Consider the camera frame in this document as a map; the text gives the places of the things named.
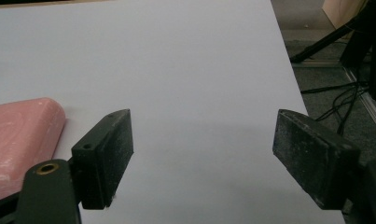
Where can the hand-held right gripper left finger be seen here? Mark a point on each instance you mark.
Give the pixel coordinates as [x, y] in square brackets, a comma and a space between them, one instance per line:
[104, 161]

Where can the pink soap bar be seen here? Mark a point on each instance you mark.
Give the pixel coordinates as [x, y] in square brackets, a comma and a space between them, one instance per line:
[19, 144]

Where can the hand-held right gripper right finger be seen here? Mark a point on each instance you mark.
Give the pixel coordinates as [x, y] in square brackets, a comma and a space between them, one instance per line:
[313, 158]

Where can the black stand leg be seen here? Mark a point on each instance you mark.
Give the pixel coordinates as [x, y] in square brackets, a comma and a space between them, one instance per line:
[321, 43]

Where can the black equipment stand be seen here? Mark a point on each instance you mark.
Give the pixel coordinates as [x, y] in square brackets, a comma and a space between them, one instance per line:
[367, 46]

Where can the metal floor rail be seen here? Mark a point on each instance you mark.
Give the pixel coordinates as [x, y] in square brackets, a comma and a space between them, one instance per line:
[364, 98]

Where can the light wooden board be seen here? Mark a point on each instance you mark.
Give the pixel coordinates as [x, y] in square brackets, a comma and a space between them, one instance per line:
[341, 11]

